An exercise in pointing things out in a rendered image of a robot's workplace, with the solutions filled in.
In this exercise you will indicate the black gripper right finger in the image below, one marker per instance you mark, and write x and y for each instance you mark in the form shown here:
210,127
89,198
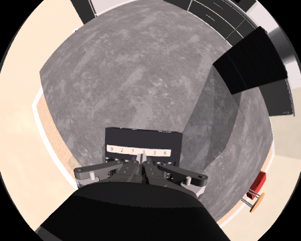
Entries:
157,175

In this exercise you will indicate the black lighting desk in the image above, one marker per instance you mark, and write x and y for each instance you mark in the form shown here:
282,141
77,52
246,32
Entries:
161,146

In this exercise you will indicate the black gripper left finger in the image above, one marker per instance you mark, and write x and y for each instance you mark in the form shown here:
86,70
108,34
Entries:
122,172

